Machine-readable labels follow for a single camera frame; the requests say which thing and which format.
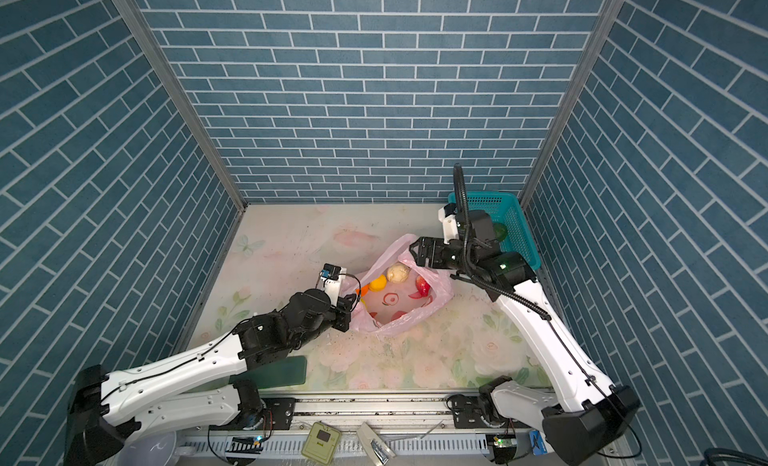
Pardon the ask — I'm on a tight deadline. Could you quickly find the beige potato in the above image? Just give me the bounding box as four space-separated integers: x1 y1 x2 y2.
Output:
386 262 411 284

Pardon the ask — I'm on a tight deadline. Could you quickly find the grey remote device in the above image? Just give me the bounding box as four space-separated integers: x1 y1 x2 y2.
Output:
356 423 396 466

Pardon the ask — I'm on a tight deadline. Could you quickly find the teal plastic basket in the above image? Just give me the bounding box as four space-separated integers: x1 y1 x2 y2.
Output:
467 192 541 271

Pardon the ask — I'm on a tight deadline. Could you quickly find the aluminium corner post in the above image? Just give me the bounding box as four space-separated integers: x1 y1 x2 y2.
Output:
111 0 247 215
518 0 626 211

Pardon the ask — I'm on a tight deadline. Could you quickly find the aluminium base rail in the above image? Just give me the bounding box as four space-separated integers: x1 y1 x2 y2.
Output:
180 391 553 465

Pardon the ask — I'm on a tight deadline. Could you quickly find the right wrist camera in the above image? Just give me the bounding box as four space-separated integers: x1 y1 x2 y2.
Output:
438 203 460 244

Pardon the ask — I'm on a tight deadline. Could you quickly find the aluminium corner post right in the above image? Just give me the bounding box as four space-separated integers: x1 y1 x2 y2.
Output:
518 0 626 211

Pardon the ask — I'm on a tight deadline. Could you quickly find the yellow lemon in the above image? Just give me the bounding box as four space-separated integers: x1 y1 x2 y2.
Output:
368 275 388 292

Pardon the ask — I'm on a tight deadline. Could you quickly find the green timer device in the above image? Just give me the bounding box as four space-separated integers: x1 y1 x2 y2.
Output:
301 422 342 465

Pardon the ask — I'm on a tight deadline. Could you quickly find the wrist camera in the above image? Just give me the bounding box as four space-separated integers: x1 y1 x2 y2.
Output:
438 203 460 244
319 263 346 306

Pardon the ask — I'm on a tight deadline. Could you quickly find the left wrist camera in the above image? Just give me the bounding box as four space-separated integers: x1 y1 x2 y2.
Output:
319 263 346 306

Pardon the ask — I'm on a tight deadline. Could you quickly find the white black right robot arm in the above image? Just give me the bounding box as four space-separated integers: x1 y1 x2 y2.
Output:
409 203 640 465

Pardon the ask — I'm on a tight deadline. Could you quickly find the pink plastic bag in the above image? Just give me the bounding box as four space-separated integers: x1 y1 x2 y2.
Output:
342 234 454 337

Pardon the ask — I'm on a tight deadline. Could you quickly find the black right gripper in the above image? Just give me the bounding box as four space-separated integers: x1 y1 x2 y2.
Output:
410 233 477 274

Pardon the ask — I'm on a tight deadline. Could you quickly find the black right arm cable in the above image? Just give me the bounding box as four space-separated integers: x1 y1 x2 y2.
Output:
452 163 553 321

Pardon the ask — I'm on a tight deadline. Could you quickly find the aluminium corner post left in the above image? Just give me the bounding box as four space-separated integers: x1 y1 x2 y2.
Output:
111 0 247 215

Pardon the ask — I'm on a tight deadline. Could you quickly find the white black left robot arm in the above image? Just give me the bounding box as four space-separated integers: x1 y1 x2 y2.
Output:
64 289 359 465

